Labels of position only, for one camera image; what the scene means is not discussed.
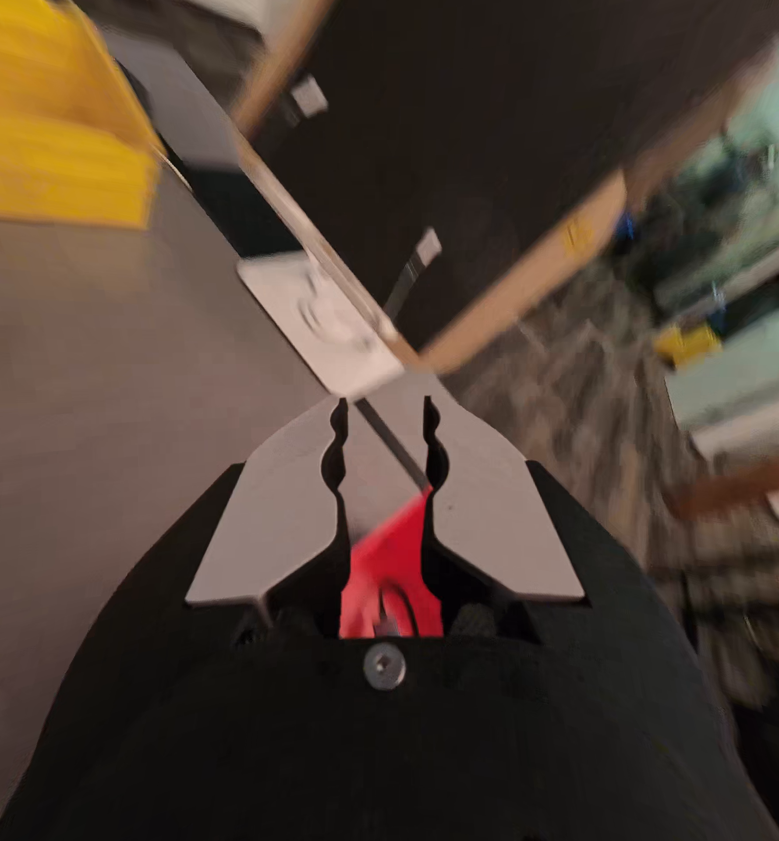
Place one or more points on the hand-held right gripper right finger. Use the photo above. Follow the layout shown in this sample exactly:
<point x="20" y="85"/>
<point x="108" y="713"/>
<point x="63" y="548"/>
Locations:
<point x="501" y="519"/>

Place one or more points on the yellow smiley sticker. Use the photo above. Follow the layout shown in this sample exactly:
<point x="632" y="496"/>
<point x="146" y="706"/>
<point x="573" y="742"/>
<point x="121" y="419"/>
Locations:
<point x="577" y="235"/>

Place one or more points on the dark blue flat pad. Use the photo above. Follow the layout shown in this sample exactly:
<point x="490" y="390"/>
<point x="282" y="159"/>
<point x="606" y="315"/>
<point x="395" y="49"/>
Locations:
<point x="245" y="217"/>

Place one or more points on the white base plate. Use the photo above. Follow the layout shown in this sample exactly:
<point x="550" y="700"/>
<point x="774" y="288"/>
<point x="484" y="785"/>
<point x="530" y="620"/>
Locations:
<point x="324" y="328"/>

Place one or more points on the red plastic bin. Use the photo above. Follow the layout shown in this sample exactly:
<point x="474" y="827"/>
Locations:
<point x="376" y="565"/>

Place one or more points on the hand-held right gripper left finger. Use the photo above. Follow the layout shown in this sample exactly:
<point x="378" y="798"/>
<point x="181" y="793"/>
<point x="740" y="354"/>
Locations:
<point x="271" y="525"/>

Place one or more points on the metal rod with white cap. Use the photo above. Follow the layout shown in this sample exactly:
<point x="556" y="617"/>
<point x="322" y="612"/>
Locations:
<point x="309" y="98"/>
<point x="425" y="246"/>

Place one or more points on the black wooden backdrop board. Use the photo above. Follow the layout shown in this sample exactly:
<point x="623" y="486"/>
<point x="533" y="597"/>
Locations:
<point x="462" y="131"/>

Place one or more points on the yellow plastic bin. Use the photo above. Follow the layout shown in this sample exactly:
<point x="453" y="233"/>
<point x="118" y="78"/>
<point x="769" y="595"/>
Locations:
<point x="54" y="131"/>

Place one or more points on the yellow stepped plastic object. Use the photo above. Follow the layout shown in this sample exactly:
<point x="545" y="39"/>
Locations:
<point x="688" y="343"/>

